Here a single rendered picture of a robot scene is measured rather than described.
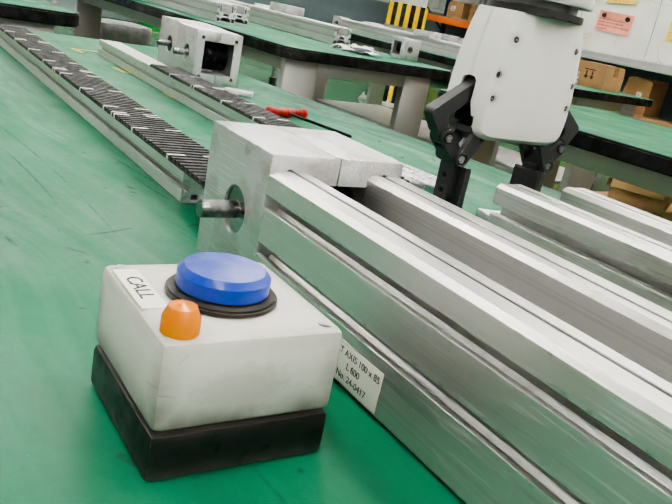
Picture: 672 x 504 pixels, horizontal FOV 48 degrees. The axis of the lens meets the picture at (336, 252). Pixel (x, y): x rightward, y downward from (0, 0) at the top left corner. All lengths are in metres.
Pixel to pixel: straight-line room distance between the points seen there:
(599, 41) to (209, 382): 3.51
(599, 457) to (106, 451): 0.19
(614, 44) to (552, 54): 3.08
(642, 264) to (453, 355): 0.20
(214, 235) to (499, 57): 0.25
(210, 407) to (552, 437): 0.13
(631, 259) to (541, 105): 0.18
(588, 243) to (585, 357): 0.24
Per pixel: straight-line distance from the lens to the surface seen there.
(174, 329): 0.28
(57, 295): 0.46
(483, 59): 0.60
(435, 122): 0.59
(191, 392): 0.29
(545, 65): 0.62
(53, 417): 0.35
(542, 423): 0.30
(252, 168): 0.48
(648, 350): 0.35
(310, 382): 0.32
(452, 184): 0.61
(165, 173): 0.72
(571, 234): 0.53
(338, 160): 0.48
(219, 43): 1.49
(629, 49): 3.66
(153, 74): 1.31
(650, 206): 4.43
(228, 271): 0.32
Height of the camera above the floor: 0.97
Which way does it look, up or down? 18 degrees down
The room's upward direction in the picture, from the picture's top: 12 degrees clockwise
